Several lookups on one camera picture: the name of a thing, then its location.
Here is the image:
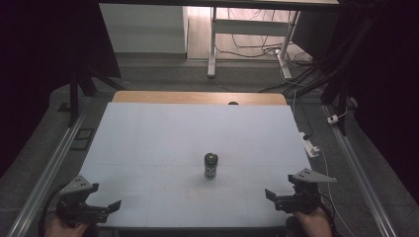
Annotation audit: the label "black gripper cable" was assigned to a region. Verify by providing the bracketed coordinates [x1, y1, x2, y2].
[38, 187, 72, 237]
[315, 192, 341, 237]

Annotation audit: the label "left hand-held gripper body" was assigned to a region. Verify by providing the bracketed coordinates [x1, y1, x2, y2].
[54, 175, 110, 229]

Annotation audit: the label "aluminium rail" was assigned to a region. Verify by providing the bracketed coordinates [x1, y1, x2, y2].
[6, 112, 87, 237]
[321, 104, 398, 237]

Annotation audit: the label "person's right hand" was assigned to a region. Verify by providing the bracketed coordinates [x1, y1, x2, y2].
[291, 206, 334, 237]

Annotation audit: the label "black floor frame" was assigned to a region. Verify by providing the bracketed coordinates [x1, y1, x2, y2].
[70, 127, 96, 152]

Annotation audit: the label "white cable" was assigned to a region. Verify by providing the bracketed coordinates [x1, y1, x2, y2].
[315, 144, 357, 237]

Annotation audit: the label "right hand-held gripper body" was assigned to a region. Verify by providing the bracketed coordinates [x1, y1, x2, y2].
[274, 168, 338, 215]

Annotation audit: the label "black stand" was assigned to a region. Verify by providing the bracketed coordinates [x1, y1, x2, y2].
[67, 62, 126, 128]
[295, 13, 379, 136]

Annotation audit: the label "white cabinet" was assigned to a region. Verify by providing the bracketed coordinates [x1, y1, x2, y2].
[98, 3, 190, 54]

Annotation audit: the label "person's left hand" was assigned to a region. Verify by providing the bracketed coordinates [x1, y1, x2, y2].
[43, 215, 91, 237]

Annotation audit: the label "white table sheet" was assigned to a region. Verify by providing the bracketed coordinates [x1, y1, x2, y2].
[78, 102, 313, 229]

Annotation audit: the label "small dark jar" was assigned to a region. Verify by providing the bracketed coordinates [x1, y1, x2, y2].
[203, 152, 219, 181]

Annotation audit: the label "white desk frame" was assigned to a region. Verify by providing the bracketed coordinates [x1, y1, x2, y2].
[207, 6, 301, 80]

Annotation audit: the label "white power strip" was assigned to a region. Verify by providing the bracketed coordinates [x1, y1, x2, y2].
[298, 131, 321, 159]

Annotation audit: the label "black floor cables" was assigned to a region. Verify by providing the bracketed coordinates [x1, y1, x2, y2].
[213, 8, 314, 95]

